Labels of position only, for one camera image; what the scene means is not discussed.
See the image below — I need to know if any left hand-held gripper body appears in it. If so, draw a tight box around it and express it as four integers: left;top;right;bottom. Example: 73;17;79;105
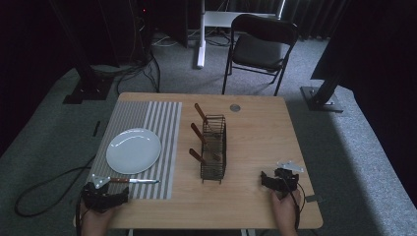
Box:
81;174;124;213

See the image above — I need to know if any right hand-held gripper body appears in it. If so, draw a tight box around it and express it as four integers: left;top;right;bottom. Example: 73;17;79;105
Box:
268;159;306;199

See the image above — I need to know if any wooden-handled table knife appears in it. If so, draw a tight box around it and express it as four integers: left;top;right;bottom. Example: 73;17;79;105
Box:
108;177;161;185

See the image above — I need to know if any black wire cutlery rack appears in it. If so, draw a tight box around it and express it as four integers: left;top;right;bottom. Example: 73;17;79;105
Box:
200;114;228;184

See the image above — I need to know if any person's left hand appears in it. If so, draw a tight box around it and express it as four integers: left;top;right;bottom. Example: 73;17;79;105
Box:
80;203;116;236

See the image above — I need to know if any person's right hand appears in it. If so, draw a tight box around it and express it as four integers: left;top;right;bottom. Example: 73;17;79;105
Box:
269;189;302;236

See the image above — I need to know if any grey tag on table edge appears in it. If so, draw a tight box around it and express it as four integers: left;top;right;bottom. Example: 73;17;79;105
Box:
305;194;325;204

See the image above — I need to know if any white round plate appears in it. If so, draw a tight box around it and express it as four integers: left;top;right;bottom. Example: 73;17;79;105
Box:
105;127;163;175

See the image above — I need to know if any grey striped placemat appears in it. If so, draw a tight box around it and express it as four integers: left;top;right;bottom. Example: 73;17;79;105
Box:
86;100;183;201

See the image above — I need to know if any black metal stand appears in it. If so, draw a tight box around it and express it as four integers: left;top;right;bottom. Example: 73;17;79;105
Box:
48;0;114;105
300;72;345;114

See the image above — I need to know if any black folding chair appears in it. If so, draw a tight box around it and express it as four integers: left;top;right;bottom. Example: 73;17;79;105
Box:
221;13;300;97

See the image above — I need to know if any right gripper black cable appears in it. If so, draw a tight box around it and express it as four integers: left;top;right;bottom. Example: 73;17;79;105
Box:
280;176;307;231

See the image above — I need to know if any black floor cable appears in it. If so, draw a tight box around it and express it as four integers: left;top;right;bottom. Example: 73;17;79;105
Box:
14;154;96;218

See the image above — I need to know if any wooden-handled utensil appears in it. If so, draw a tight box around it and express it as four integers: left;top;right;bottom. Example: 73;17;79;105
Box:
188;147;209;166
194;102;221;136
190;122;222;162

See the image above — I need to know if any bundle of floor cables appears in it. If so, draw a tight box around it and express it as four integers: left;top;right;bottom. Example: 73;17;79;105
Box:
112;19;162;96

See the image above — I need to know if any white desk frame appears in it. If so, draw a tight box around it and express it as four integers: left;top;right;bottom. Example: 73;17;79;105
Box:
195;0;287;70

